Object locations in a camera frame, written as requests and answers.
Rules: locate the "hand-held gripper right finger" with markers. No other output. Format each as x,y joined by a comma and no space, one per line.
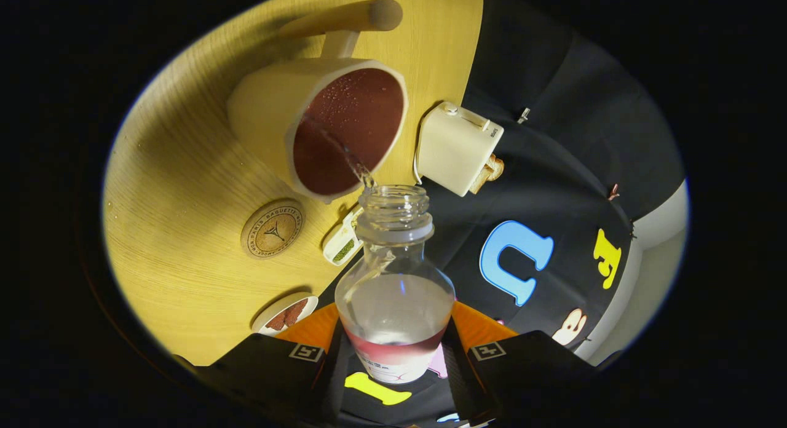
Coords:
529,369

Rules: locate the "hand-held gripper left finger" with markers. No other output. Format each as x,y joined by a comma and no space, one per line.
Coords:
264,372

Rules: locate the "round cork coaster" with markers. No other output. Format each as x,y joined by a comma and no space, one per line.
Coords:
272,229

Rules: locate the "clear juice bottle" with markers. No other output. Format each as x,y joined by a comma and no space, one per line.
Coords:
393,305

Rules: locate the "red meat slice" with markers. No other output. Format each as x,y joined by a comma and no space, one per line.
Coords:
296,311
276,321

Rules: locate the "white round plate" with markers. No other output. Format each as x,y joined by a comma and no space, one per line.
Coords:
270,317

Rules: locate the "white divided seasoning dish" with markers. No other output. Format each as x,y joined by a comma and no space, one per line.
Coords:
341,246

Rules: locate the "wooden table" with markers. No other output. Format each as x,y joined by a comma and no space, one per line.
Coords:
184,200

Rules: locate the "red cloth clip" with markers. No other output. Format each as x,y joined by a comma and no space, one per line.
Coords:
613,192

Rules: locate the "toast slice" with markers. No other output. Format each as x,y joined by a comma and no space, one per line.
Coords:
489,173

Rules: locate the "black backdrop cloth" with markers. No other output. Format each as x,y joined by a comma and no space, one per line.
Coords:
553,157

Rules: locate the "white toaster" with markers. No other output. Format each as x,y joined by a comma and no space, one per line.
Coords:
455,148

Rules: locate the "silver cloth clip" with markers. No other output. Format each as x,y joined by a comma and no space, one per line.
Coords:
524,115

